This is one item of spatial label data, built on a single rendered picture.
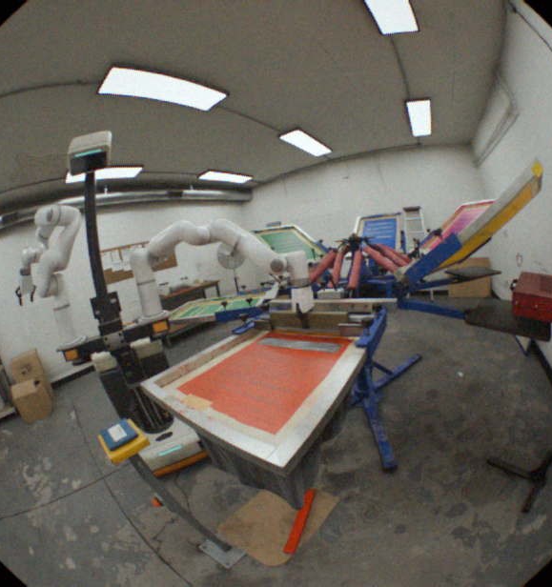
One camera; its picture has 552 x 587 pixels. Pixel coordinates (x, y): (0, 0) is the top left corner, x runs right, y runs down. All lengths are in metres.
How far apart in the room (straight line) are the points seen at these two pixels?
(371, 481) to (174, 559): 1.22
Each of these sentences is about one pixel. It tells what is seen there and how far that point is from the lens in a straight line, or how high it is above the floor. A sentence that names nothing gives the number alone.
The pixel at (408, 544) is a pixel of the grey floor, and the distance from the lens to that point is 1.41.
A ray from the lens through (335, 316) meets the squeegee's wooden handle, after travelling 0.90.
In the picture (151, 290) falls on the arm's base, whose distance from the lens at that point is 1.08.
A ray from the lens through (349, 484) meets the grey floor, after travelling 1.55.
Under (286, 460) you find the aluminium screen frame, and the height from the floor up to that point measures 0.99.
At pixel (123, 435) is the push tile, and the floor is 0.97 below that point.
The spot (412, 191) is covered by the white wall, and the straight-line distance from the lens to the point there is 4.97.
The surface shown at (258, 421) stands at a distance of 0.59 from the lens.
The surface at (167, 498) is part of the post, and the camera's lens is 0.89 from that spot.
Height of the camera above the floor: 1.34
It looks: 11 degrees down
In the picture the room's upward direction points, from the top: 10 degrees counter-clockwise
